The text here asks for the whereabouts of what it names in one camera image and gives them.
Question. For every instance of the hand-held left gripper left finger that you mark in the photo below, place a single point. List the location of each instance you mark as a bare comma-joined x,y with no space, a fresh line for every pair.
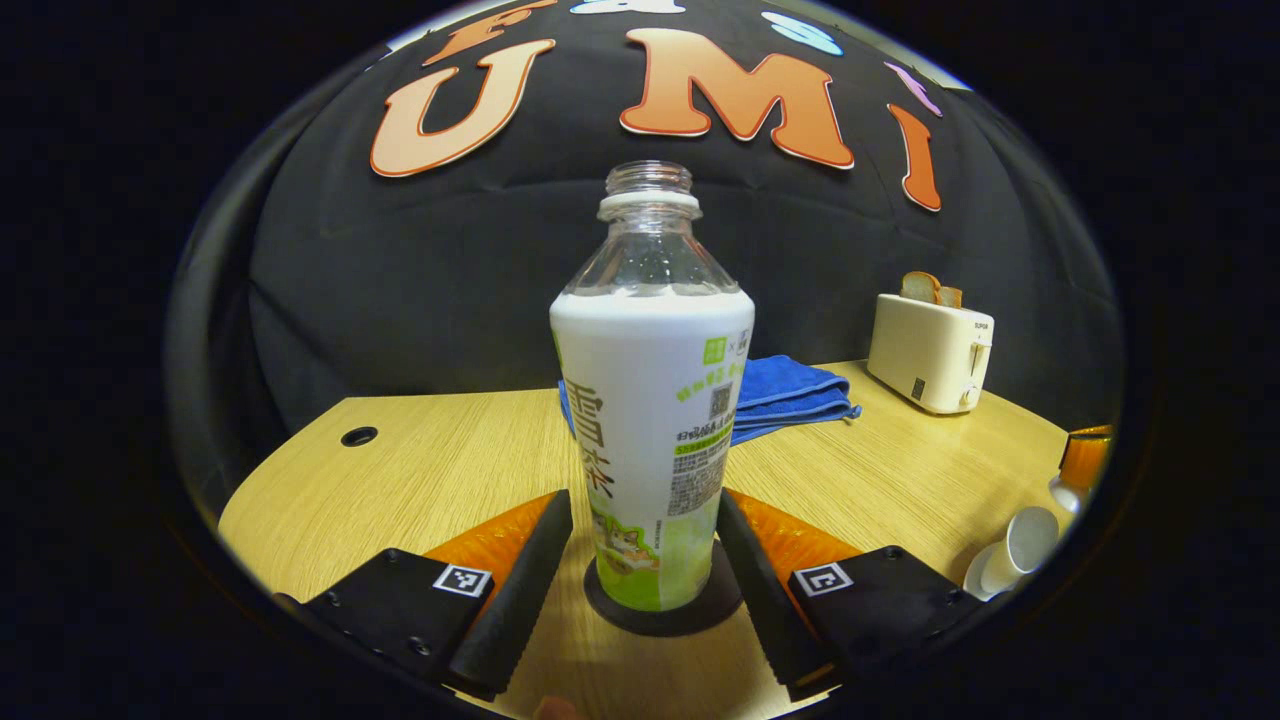
520,600

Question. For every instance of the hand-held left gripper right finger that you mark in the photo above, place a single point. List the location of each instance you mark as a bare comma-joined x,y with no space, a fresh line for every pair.
765,600

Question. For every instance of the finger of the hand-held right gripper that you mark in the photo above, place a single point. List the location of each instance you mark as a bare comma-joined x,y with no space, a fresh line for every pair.
1085,455

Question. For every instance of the dark round coaster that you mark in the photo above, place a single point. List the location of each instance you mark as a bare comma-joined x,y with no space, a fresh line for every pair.
725,600

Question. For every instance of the white teacup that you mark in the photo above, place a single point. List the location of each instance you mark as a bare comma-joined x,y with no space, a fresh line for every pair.
1025,545

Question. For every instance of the clear water bottle green label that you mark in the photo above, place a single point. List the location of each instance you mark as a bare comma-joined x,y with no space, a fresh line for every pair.
650,420

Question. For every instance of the white saucer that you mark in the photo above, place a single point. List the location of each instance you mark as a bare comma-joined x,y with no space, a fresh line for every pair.
975,580

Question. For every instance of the cream toaster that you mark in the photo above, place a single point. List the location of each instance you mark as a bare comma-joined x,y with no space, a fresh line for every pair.
925,350

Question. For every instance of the toast bread slice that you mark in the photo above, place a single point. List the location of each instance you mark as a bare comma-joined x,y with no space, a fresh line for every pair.
952,297
920,287

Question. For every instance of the folded blue towel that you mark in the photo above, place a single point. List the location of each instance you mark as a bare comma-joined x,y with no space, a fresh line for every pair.
795,395

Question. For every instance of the black backdrop cloth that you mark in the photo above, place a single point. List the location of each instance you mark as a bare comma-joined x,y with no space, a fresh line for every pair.
450,280

